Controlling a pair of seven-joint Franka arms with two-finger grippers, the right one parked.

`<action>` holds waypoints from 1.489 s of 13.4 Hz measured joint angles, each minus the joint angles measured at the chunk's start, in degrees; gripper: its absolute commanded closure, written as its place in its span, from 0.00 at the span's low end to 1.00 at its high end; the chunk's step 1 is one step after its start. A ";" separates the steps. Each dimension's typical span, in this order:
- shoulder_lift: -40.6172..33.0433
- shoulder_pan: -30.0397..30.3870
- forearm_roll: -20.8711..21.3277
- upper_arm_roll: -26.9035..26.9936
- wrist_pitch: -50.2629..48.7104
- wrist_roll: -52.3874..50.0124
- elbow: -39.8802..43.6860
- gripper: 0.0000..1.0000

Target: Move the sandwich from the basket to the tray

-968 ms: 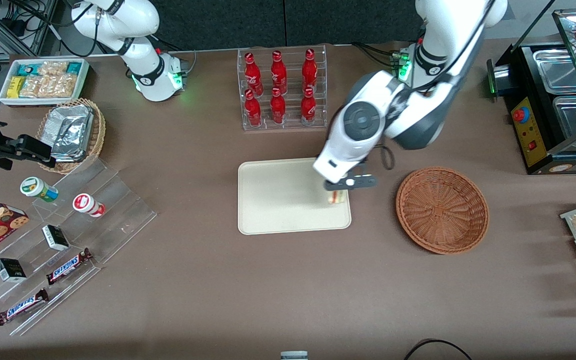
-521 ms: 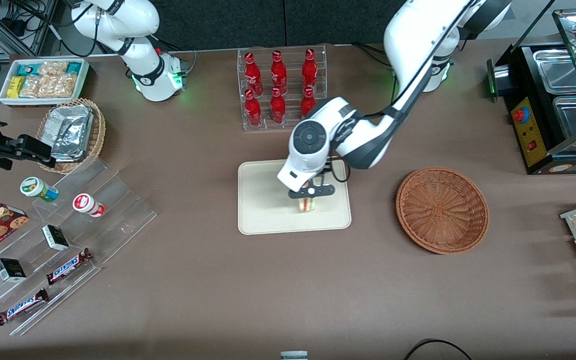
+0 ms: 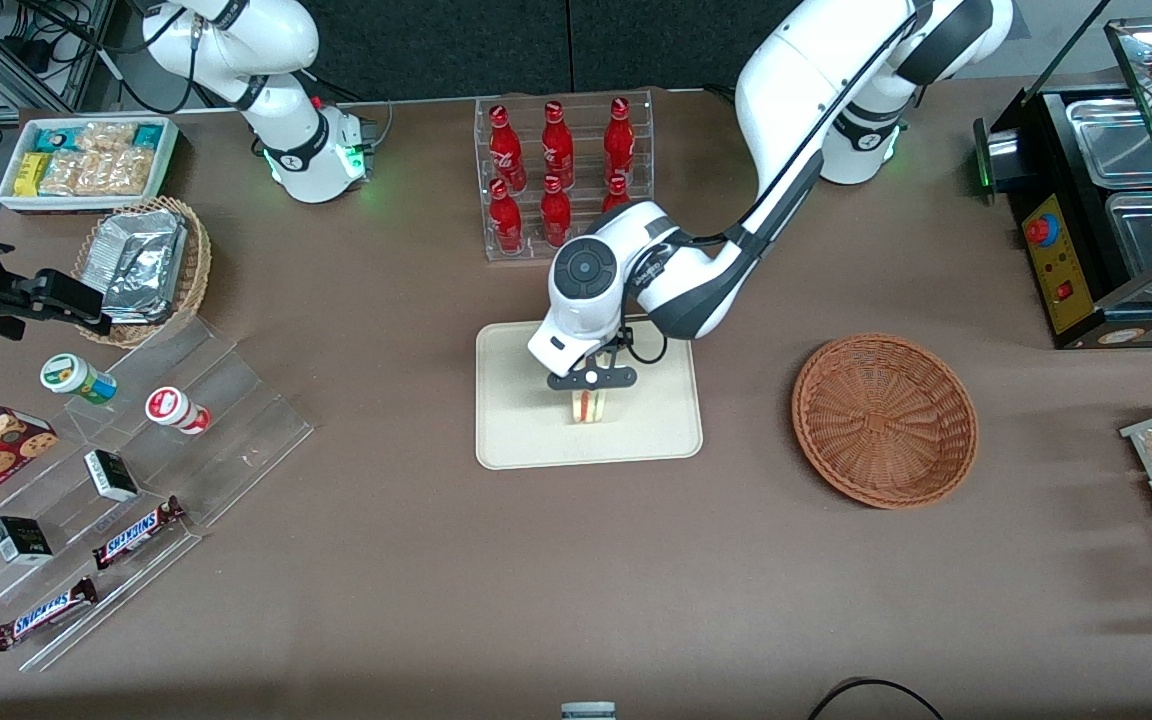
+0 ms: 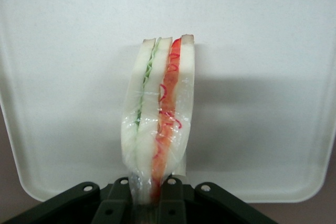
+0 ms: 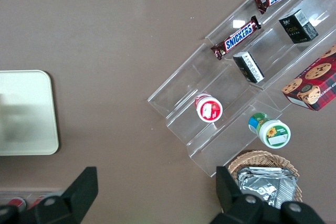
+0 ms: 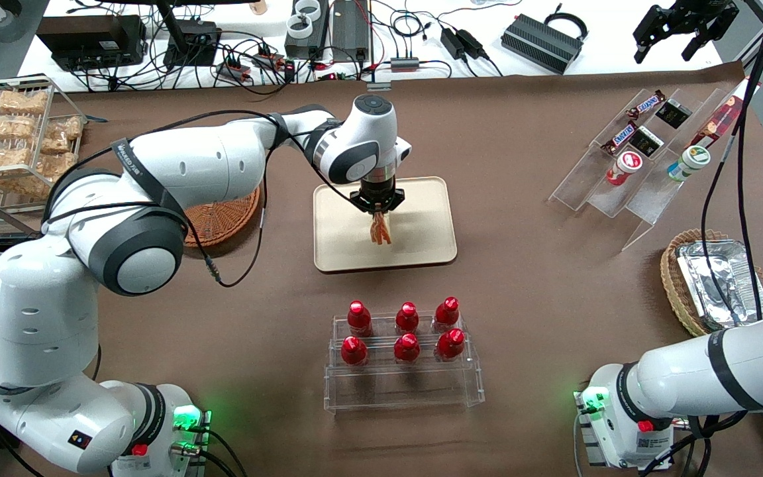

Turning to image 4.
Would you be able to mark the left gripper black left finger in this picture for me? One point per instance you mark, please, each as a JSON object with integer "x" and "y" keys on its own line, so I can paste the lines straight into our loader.
{"x": 78, "y": 203}

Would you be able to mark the cream plastic tray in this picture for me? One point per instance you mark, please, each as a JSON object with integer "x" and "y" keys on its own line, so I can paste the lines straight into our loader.
{"x": 249, "y": 77}

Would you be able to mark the plastic triangle sandwich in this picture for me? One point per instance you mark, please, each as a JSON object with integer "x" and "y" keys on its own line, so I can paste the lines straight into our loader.
{"x": 157, "y": 119}

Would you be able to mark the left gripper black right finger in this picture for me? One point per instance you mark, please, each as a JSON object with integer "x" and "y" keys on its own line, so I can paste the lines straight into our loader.
{"x": 199, "y": 203}

